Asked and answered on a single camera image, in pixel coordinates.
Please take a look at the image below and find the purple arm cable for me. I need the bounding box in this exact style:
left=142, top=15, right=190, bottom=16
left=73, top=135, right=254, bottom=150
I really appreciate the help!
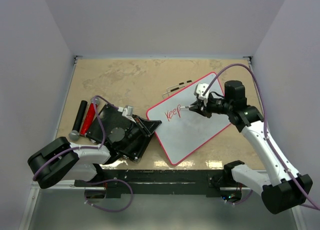
left=202, top=63, right=320, bottom=211
left=32, top=95, right=133, bottom=212

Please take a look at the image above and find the red and white marker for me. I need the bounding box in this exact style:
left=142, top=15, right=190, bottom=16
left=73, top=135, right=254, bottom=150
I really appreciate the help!
left=180, top=105, right=194, bottom=110

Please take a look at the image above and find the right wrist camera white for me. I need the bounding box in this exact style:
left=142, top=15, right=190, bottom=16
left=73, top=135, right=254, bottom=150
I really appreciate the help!
left=193, top=83, right=209, bottom=101

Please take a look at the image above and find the red microphone silver head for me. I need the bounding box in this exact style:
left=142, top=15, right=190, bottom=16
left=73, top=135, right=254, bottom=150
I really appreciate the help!
left=68, top=98, right=100, bottom=142

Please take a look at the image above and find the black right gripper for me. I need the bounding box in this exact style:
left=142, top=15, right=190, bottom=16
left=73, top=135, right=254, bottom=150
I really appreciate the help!
left=189, top=93, right=233, bottom=119

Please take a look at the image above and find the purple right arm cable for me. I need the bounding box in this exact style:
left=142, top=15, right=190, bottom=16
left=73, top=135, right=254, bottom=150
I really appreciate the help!
left=202, top=63, right=320, bottom=211

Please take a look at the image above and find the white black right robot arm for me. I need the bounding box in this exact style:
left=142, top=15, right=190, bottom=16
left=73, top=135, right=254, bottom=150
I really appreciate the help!
left=189, top=80, right=313, bottom=214

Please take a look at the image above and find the wire whiteboard stand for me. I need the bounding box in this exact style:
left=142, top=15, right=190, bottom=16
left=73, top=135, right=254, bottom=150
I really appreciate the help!
left=162, top=80, right=193, bottom=99

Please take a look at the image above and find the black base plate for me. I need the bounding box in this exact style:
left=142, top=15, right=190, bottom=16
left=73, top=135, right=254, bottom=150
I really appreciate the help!
left=75, top=169, right=249, bottom=202

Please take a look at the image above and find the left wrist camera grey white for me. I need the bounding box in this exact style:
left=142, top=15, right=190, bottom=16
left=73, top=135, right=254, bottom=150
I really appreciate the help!
left=118, top=105, right=134, bottom=120

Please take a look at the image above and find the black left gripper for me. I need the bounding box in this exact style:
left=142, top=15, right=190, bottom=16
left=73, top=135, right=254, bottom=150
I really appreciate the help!
left=120, top=114, right=162, bottom=151

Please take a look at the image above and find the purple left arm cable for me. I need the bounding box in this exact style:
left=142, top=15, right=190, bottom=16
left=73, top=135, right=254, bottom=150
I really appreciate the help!
left=32, top=95, right=133, bottom=212

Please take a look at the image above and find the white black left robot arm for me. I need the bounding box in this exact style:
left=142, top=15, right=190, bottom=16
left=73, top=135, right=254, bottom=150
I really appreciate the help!
left=27, top=114, right=162, bottom=189

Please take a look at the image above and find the black microphone tube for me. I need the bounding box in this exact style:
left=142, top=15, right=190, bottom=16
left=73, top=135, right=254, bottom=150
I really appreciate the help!
left=72, top=100, right=88, bottom=132

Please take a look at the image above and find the pink framed whiteboard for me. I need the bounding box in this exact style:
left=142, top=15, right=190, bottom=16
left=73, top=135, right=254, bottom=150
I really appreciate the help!
left=146, top=72, right=231, bottom=165

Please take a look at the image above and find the aluminium frame rail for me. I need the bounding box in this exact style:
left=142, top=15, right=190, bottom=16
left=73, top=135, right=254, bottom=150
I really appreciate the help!
left=18, top=55, right=83, bottom=230

